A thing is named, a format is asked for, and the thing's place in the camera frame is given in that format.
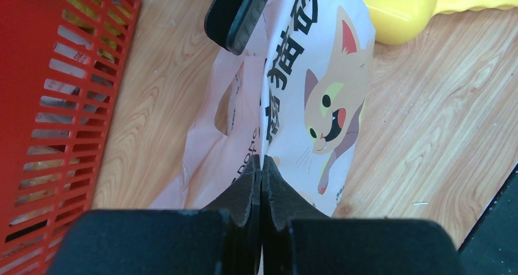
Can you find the yellow plastic scoop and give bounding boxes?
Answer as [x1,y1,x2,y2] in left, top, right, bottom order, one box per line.
[362,0,517,45]

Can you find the black bag clip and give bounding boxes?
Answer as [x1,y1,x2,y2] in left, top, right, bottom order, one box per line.
[204,0,268,55]

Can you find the cat litter bag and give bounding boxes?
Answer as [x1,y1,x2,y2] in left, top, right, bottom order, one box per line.
[150,0,375,216]

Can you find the red plastic shopping basket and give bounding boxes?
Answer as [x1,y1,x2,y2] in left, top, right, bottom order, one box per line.
[1,0,140,274]

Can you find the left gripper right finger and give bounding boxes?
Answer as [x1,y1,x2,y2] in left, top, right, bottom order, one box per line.
[261,156,464,274]

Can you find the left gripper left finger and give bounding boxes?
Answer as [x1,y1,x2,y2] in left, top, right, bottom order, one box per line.
[48,155,261,274]

